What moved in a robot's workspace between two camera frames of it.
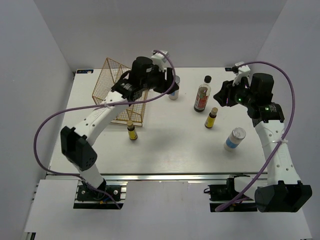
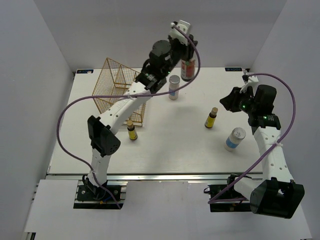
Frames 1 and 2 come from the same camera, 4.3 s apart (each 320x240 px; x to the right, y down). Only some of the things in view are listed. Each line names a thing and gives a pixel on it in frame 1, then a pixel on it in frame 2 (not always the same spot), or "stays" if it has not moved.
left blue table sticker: (84, 71) stays
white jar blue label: (233, 141) stays
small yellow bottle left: (132, 132) stays
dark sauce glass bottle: (203, 95) to (187, 69)
